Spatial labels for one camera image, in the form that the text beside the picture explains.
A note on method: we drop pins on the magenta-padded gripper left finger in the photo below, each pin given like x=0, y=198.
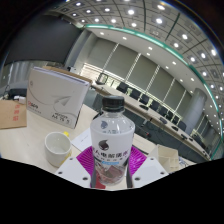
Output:
x=73, y=170

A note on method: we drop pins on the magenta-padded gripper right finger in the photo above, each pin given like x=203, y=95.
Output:
x=146, y=170

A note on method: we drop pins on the clear plastic water bottle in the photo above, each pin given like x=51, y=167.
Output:
x=112, y=140

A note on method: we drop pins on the white open organizer box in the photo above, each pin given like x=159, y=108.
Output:
x=165, y=156

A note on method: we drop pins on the white ceramic cup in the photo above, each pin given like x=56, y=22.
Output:
x=57, y=150

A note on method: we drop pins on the long curved conference desk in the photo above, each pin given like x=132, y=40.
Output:
x=156, y=120

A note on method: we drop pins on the row of black office chairs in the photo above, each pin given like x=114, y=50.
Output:
x=145, y=99

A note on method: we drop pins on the white paper ream box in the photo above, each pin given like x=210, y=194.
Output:
x=55, y=95

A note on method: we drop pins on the brown paper envelope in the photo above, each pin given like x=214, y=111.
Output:
x=11, y=115

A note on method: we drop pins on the black flat device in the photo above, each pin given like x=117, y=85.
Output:
x=16, y=94

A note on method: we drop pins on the round ceiling lights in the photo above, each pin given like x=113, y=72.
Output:
x=131, y=12

